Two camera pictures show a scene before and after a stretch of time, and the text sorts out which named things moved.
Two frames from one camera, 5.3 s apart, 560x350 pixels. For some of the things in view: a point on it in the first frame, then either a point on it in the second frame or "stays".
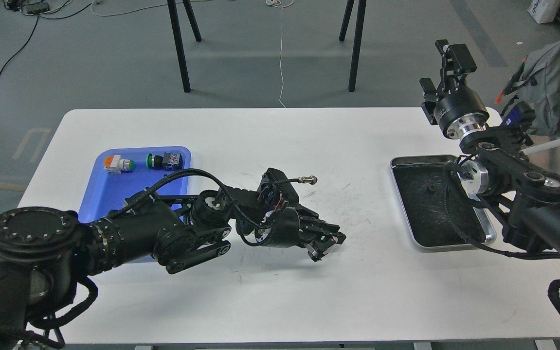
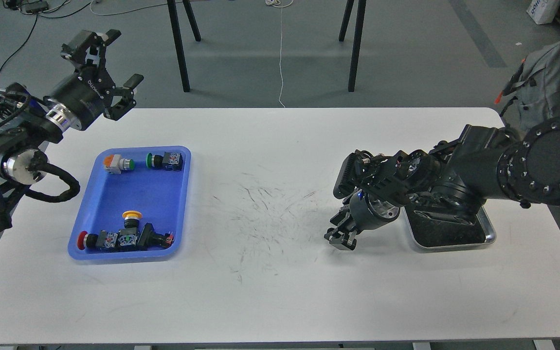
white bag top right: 544,11 stays
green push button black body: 172,161 stays
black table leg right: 357,43 stays
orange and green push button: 113,164 stays
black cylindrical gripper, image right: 460,113 to 365,213
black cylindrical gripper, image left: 286,233 to 77,100
